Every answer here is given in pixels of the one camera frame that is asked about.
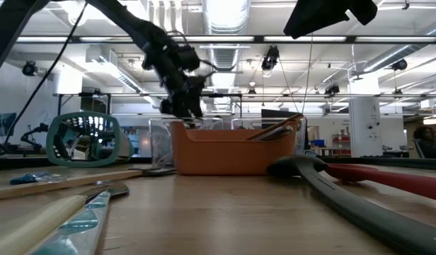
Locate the grey spatula with wooden handle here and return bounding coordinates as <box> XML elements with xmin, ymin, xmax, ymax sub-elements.
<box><xmin>0</xmin><ymin>167</ymin><xmax>177</xmax><ymax>202</ymax></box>

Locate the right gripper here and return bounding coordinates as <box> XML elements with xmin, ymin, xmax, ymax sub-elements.
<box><xmin>283</xmin><ymin>0</ymin><xmax>378</xmax><ymax>40</ymax></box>

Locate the black slotted spoon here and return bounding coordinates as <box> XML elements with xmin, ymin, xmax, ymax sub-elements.
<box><xmin>266</xmin><ymin>154</ymin><xmax>436</xmax><ymax>255</ymax></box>

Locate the blue mini spatula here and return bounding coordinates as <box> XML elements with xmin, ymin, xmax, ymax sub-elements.
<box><xmin>8</xmin><ymin>171</ymin><xmax>69</xmax><ymax>186</ymax></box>

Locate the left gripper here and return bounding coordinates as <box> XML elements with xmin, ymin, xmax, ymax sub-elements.
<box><xmin>142</xmin><ymin>42</ymin><xmax>207</xmax><ymax>120</ymax></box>

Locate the all-steel utensil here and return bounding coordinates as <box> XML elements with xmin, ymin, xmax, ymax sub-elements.
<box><xmin>255</xmin><ymin>125</ymin><xmax>294</xmax><ymax>142</ymax></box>

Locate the person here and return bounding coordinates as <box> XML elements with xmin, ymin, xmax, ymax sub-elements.
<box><xmin>412</xmin><ymin>126</ymin><xmax>436</xmax><ymax>159</ymax></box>

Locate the red slotted spoon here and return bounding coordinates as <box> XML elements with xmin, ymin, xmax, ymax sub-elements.
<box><xmin>323</xmin><ymin>163</ymin><xmax>436</xmax><ymax>203</ymax></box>

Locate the orange plastic bin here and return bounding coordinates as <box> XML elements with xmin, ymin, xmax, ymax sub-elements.
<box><xmin>170</xmin><ymin>121</ymin><xmax>299</xmax><ymax>176</ymax></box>

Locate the brown-handled utensil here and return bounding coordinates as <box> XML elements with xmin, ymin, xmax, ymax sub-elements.
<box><xmin>244</xmin><ymin>113</ymin><xmax>305</xmax><ymax>142</ymax></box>

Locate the dark wall screen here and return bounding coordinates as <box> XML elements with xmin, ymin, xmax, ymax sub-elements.
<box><xmin>0</xmin><ymin>113</ymin><xmax>18</xmax><ymax>137</ymax></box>

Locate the white pillar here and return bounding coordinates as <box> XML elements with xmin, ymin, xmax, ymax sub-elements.
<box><xmin>348</xmin><ymin>97</ymin><xmax>383</xmax><ymax>158</ymax></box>

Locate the teal patterned handle knife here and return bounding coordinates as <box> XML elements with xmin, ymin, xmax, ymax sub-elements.
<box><xmin>26</xmin><ymin>191</ymin><xmax>112</xmax><ymax>255</ymax></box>

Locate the black overhead frame bar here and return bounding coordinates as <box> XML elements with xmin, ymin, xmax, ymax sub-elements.
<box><xmin>16</xmin><ymin>35</ymin><xmax>436</xmax><ymax>44</ymax></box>

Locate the black monitor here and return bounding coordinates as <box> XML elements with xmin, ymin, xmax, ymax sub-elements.
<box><xmin>260</xmin><ymin>108</ymin><xmax>302</xmax><ymax>120</ymax></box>

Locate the teal-framed steel box grater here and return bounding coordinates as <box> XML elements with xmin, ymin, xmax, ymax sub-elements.
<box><xmin>46</xmin><ymin>112</ymin><xmax>134</xmax><ymax>169</ymax></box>

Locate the silver ceiling air duct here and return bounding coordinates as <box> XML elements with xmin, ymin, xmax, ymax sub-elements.
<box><xmin>203</xmin><ymin>0</ymin><xmax>251</xmax><ymax>72</ymax></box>

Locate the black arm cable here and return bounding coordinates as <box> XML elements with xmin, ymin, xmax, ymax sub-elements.
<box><xmin>4</xmin><ymin>0</ymin><xmax>88</xmax><ymax>146</ymax></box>

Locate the thin black hanging cable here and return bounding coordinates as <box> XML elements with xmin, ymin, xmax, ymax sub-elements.
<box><xmin>301</xmin><ymin>33</ymin><xmax>314</xmax><ymax>118</ymax></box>

